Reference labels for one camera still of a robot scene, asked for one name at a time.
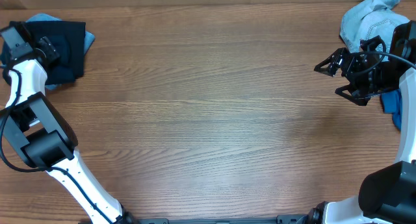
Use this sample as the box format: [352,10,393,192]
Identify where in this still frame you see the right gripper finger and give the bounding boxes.
[314,47,348,77]
[335,84,370,106]

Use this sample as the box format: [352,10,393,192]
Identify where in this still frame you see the black t-shirt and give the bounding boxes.
[46,35,84,85]

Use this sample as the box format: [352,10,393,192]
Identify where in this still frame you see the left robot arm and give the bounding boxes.
[1,22,137,223]

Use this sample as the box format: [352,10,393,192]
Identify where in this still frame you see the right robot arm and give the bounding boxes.
[303,20,415,223]

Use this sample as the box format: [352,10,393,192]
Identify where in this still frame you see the folded black shirt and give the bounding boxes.
[25,21,86,84]

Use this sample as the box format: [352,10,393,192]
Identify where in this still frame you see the dark blue garment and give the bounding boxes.
[380,89,402,131]

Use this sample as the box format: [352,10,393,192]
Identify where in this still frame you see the folded light blue jeans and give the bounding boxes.
[9,14,95,90]

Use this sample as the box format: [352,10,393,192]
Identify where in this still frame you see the crumpled light denim jeans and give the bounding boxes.
[340,0,410,53]

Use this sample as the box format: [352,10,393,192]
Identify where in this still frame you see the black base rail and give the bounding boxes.
[135,214,308,224]

